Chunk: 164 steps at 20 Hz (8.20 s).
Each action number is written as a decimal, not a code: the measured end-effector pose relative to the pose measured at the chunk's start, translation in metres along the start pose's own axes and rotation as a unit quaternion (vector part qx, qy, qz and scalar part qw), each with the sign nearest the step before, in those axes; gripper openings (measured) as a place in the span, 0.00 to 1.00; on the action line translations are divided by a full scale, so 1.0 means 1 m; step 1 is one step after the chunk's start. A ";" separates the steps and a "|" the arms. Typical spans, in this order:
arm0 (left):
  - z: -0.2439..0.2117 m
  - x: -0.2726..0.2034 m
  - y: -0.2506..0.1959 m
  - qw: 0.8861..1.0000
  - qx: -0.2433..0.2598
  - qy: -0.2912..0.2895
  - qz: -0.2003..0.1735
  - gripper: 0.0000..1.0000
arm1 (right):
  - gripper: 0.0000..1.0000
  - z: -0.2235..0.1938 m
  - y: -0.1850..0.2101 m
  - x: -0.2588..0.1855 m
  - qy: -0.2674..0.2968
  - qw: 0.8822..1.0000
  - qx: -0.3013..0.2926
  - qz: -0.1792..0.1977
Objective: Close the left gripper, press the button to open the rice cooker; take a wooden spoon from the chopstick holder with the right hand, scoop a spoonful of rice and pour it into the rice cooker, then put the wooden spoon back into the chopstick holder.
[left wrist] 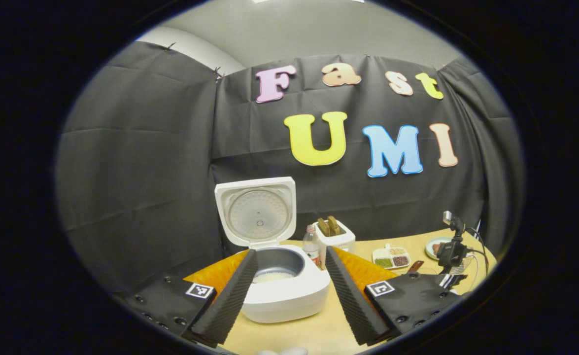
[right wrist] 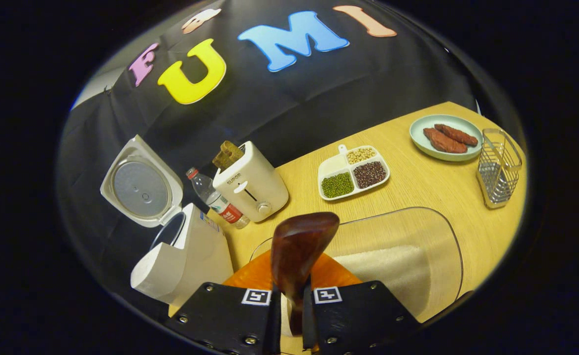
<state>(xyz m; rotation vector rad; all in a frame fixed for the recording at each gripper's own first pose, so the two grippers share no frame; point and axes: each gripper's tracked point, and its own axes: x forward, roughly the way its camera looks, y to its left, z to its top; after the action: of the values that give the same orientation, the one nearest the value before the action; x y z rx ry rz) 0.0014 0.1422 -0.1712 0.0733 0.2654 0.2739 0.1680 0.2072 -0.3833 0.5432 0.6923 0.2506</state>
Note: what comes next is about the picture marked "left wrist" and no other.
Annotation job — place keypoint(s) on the clear bottle with red label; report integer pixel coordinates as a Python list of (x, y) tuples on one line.
[(311, 246)]

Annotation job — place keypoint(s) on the red meat piece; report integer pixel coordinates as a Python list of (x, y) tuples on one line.
[(437, 247)]

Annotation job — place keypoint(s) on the black backdrop cloth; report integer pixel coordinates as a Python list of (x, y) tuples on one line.
[(136, 172)]

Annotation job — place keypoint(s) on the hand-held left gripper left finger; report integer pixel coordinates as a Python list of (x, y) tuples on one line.
[(227, 301)]

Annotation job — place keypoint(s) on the brown wooden spoon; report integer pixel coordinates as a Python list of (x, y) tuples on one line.
[(416, 266)]

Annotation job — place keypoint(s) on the white rice cooker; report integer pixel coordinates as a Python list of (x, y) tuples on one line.
[(289, 301)]

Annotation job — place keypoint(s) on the brown toast slice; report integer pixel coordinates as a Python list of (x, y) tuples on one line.
[(323, 228), (334, 225)]

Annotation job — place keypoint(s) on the white toaster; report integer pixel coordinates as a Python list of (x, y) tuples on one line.
[(343, 242)]

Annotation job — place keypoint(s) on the divided white dish of grains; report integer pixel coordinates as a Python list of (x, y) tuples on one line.
[(391, 259)]

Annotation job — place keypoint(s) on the light green plate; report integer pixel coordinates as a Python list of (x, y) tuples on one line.
[(433, 249)]

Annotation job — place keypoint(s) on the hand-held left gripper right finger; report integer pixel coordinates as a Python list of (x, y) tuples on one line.
[(351, 305)]

